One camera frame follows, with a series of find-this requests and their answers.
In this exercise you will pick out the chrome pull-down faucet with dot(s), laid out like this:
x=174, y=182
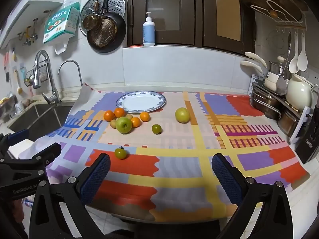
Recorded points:
x=41, y=57

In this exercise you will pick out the small yellow-green tomato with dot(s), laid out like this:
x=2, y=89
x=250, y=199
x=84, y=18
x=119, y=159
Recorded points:
x=120, y=153

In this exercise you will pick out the green apple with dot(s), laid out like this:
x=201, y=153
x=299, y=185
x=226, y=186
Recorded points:
x=123, y=125

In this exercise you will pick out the copper perforated colander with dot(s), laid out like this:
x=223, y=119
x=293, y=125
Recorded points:
x=104, y=33

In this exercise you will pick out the white plastic spoon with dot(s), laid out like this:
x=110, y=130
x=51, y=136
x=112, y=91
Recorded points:
x=293, y=67
x=302, y=61

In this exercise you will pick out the brown window frame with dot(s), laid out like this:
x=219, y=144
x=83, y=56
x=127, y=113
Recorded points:
x=199, y=17

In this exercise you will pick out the colourful patterned tablecloth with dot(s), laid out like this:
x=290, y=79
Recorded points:
x=174, y=139

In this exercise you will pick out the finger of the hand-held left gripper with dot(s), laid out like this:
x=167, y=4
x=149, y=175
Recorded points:
x=19, y=135
x=48, y=153

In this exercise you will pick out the blue rimmed white plate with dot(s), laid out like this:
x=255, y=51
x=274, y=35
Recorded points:
x=140, y=102

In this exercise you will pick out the stainless steel pot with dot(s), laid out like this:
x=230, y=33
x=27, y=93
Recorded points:
x=287, y=123
x=264, y=104

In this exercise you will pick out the round metal steamer tray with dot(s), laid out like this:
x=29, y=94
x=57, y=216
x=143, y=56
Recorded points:
x=116, y=2

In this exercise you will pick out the thin gooseneck faucet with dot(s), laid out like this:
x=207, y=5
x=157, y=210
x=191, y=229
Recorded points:
x=73, y=61

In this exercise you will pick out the steel pot with lid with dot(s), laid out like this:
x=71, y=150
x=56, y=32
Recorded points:
x=275, y=67

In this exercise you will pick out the brass wall tap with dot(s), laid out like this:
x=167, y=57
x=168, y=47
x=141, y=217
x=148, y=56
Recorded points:
x=26, y=38

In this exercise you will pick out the black box device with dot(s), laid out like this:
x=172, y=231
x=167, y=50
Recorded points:
x=309, y=144

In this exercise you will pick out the small dark green fruit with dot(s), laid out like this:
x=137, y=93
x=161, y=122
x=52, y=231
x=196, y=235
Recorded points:
x=156, y=129

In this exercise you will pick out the black frying pan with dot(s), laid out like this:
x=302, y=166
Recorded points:
x=121, y=36

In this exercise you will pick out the stacked steel pots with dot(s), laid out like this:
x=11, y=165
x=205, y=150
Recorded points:
x=305, y=119

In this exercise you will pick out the metal spatula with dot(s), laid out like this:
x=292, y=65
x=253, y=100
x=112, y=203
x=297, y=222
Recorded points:
x=281, y=84

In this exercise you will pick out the cream enamel kettle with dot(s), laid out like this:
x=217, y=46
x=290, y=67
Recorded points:
x=297, y=93

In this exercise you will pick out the white pan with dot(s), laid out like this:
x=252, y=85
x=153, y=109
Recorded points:
x=270, y=81

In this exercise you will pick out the orange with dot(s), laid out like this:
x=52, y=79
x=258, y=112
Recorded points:
x=136, y=122
x=109, y=116
x=144, y=116
x=120, y=112

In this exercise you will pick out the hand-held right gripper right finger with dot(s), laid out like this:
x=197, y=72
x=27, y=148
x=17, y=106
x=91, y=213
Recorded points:
x=225, y=176

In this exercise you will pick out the large yellow-green pear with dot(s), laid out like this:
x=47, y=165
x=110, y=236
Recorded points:
x=182, y=115

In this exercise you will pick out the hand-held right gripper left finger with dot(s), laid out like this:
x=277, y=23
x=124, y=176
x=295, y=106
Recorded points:
x=96, y=179

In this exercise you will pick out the steel kitchen sink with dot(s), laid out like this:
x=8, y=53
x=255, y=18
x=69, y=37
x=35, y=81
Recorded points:
x=37, y=117

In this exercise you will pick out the white plastic bag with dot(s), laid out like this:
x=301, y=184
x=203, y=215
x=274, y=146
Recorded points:
x=61, y=47

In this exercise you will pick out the white blue pump bottle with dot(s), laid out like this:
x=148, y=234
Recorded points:
x=148, y=32

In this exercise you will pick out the teal white bag box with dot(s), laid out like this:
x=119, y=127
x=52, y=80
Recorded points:
x=62, y=22

